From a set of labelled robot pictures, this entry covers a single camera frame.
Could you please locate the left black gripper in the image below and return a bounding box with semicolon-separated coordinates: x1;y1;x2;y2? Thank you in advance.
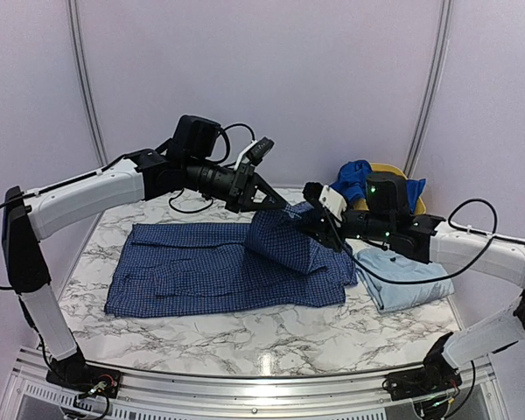
185;155;286;212

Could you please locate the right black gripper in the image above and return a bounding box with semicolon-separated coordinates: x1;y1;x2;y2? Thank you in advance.
295;205;394;253

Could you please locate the blue patterned button shirt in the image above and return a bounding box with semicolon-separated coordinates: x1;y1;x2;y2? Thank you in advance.
104;202;358;319

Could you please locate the light blue t-shirt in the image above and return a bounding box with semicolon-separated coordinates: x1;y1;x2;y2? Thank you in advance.
355;248;454;313

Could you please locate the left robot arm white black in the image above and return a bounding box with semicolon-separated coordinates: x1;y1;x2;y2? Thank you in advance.
3;149;286;389

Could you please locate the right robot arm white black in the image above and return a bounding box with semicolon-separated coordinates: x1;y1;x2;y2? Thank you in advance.
301;210;525;392

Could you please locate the yellow plastic laundry basket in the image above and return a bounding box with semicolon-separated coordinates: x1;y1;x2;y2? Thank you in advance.
352;163;427;214

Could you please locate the royal blue garment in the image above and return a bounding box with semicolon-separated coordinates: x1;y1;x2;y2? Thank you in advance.
331;160;426;212

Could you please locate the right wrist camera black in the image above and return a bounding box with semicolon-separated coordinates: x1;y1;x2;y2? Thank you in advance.
366;171;410;216

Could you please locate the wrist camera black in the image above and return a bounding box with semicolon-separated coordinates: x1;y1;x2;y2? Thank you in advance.
168;115;221;159
366;171;410;216

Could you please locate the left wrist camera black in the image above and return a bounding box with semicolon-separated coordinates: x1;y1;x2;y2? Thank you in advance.
168;115;221;159

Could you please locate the right corner aluminium post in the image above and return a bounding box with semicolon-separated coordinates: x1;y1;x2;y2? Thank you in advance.
403;0;454;178

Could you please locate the corner aluminium post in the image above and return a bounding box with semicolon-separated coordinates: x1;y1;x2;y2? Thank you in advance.
403;0;454;178
66;0;109;165

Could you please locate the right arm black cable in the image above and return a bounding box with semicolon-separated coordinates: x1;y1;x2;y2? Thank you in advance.
318;198;501;286

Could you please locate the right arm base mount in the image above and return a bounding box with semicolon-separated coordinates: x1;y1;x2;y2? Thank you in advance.
381;360;462;401

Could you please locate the aluminium front frame rail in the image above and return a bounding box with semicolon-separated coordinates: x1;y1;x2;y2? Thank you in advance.
0;347;508;419

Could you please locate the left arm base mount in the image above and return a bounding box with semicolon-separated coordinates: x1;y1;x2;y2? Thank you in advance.
46;348;122;398

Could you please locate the left corner aluminium post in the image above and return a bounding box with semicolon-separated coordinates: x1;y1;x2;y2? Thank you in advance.
66;0;109;165

